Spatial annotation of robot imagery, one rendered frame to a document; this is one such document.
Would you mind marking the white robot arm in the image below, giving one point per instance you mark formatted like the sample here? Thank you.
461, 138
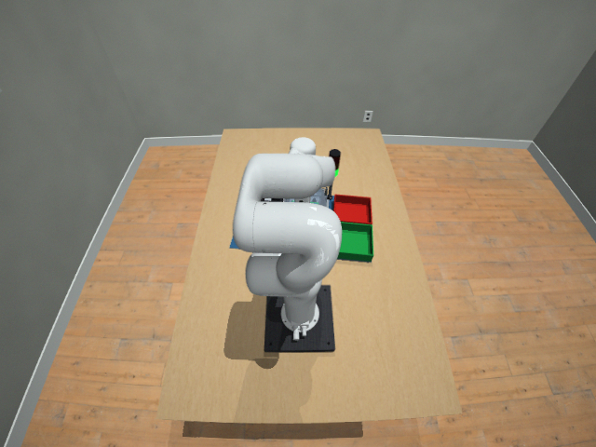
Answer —
309, 234

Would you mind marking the red bin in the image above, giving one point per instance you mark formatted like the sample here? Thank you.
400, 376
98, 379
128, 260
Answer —
353, 208

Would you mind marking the green bin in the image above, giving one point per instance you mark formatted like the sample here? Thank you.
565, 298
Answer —
357, 242

